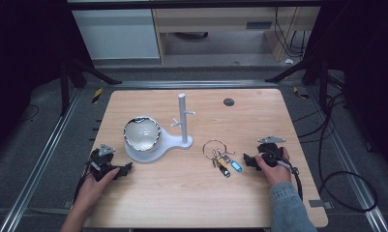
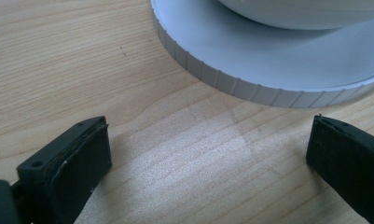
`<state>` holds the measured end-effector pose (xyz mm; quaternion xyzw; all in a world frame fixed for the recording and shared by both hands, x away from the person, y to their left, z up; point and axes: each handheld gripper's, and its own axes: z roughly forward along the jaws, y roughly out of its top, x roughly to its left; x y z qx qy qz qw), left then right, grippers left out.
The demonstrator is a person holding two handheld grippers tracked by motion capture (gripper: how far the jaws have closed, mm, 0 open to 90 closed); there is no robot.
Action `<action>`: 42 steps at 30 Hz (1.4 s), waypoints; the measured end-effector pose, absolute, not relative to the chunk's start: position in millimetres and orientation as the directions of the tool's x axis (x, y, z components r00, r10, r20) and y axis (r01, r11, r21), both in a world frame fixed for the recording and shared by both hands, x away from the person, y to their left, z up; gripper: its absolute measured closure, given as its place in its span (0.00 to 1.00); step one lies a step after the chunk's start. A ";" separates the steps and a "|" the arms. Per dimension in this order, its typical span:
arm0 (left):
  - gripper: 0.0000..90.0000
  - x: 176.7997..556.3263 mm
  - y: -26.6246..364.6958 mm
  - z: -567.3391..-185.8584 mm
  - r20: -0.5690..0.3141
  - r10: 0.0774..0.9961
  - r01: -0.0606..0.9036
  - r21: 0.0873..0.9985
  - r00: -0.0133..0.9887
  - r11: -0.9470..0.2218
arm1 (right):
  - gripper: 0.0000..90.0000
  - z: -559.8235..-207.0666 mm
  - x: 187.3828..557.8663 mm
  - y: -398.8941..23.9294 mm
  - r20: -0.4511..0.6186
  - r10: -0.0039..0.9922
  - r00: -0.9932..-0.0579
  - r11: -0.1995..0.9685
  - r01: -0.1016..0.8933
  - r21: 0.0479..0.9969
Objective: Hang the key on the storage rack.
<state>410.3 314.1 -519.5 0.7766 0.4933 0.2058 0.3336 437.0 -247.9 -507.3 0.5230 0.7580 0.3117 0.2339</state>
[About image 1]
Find metal floor rail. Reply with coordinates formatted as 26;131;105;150
0;89;83;232
306;90;388;232

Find person's right hand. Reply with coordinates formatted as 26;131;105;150
254;146;293;187

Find thin black floor cable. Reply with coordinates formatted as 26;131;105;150
18;102;41;124

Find yellow and black tape strip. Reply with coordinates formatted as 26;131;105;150
91;87;104;105
292;85;312;101

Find black floor cable loop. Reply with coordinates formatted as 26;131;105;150
292;92;379;214

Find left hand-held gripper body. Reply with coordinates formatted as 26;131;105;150
84;143;122;182

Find black cables under desk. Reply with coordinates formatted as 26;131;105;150
273;6;313;60

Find black metal stand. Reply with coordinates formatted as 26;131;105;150
59;54;124;118
264;47;344;114

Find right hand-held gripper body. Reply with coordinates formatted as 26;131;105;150
256;134;287;168

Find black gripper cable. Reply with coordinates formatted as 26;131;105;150
73;159;102;205
276;159;305;202

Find grey metal table bracket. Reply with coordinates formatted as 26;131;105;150
308;199;335;211

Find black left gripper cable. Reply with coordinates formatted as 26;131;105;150
73;159;102;205

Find shiny silver bowl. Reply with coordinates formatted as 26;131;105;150
123;115;163;154

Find person's left hand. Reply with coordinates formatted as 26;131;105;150
74;166;121;211

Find white cabinet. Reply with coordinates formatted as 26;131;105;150
71;8;162;61

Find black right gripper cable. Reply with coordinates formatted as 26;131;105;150
276;159;305;202

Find white stand with pegs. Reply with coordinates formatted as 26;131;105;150
124;93;197;164

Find bunch of keys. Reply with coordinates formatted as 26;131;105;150
201;138;244;179

